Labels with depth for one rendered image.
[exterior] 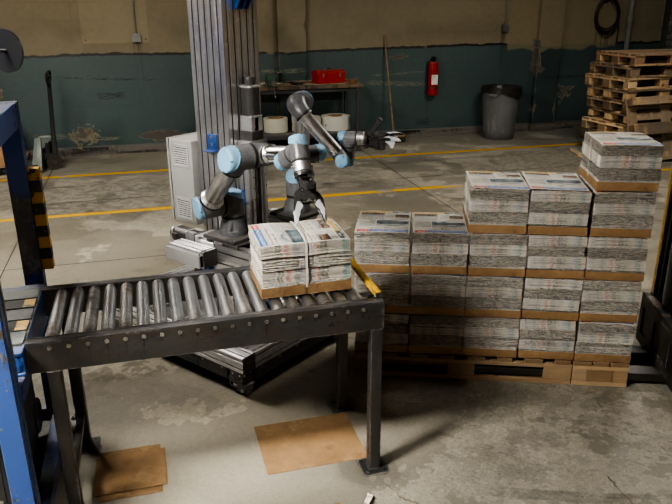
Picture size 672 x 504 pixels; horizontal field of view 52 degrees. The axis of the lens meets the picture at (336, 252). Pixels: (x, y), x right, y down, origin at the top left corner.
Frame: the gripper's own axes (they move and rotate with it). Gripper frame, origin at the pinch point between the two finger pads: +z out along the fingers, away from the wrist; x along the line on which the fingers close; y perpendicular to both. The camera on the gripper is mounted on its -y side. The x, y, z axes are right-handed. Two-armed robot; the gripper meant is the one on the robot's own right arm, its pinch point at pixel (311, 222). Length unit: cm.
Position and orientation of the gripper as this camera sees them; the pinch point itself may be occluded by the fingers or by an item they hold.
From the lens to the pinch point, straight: 261.2
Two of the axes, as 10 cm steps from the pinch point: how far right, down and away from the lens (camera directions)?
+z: 1.5, 9.7, -1.7
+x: -9.6, 1.1, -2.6
